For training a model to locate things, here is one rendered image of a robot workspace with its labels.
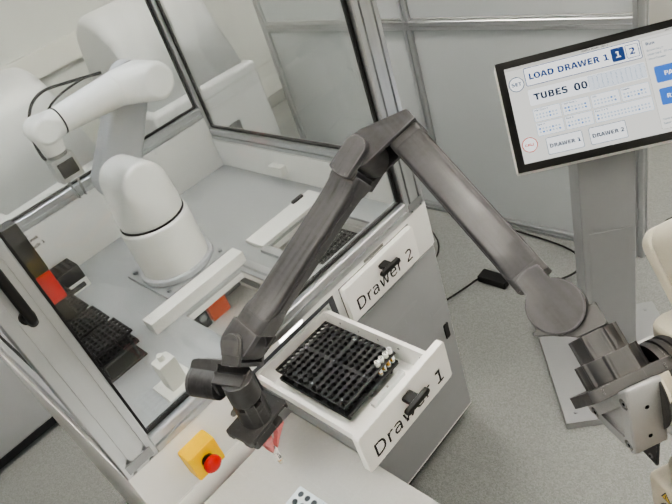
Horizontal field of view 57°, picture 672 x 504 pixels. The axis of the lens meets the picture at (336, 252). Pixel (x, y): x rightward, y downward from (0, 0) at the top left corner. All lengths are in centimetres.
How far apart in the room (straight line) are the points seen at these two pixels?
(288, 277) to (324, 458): 54
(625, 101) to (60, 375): 149
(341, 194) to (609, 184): 113
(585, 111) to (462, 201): 92
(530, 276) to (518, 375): 162
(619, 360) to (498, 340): 176
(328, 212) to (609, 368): 47
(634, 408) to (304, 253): 53
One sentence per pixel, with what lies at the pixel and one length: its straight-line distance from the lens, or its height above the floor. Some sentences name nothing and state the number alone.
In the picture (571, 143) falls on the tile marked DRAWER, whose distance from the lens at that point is 178.
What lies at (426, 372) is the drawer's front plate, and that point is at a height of 90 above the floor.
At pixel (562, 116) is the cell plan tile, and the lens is 179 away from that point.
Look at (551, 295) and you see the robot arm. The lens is 87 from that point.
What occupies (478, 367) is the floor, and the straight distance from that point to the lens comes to 253.
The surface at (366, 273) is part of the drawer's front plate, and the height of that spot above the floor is 92.
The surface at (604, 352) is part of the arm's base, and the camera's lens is 88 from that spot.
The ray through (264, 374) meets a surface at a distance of 149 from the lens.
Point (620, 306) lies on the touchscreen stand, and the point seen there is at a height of 29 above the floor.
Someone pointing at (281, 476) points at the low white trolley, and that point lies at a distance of 145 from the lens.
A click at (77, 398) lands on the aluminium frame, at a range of 123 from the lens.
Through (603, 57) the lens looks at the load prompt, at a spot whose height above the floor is 116.
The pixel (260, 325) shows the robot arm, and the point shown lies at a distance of 104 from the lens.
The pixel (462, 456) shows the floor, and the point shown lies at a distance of 229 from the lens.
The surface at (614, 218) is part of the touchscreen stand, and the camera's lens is 206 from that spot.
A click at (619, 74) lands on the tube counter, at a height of 111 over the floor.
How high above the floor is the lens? 188
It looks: 35 degrees down
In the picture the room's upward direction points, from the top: 20 degrees counter-clockwise
